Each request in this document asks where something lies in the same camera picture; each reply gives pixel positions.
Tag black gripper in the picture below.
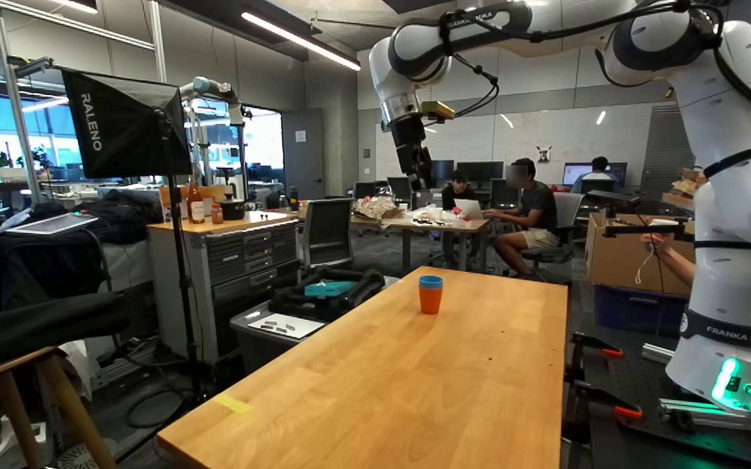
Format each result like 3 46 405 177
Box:
388 111 437 191

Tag bystander bare forearm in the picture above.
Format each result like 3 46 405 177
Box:
641 230 698 286

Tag orange plastic cup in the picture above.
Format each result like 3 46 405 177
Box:
416 283 445 319

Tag ceiling strip light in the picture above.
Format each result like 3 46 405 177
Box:
239 7 365 76

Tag black softbox light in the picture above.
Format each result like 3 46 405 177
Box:
59 68 196 179

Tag person in black behind laptop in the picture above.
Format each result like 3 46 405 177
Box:
437 169 485 213

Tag wooden work table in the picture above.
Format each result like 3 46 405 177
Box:
348 212 496 274

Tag white open laptop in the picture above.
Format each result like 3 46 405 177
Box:
450 195 487 221

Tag seated person in dark shirt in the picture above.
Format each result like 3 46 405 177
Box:
481 157 562 281

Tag black bag with teal item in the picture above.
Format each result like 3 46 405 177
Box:
269 266 388 324

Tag blue lit computer monitor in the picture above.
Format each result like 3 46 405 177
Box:
560 160 631 195

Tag person at blue monitor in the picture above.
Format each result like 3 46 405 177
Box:
577 154 621 191

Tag grey drawer cabinet wooden top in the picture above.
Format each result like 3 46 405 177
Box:
145 208 303 368

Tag grey equipment case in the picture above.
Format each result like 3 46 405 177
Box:
230 300 329 372

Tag brown cardboard box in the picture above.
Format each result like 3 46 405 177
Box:
584 212 698 303

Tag orange bottles on cabinet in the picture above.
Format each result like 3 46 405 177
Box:
182 186 227 227

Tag blue storage bin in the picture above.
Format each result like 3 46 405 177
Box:
592 283 691 342

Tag black light stand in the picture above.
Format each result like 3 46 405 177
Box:
163 173 208 372

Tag yellow tape strip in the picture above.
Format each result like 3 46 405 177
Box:
213 393 255 416

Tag flat white board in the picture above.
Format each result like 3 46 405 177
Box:
3 208 101 239

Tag black cloth pile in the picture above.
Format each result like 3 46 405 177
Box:
0 191 163 377

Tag wooden stool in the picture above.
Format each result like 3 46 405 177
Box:
0 343 119 469

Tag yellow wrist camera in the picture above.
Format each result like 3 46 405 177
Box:
416 98 458 123

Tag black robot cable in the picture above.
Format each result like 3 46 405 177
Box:
445 50 505 119

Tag red handled clamp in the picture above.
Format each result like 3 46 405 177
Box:
577 381 646 427
570 332 629 364

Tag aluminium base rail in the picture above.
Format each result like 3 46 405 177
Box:
657 397 751 438

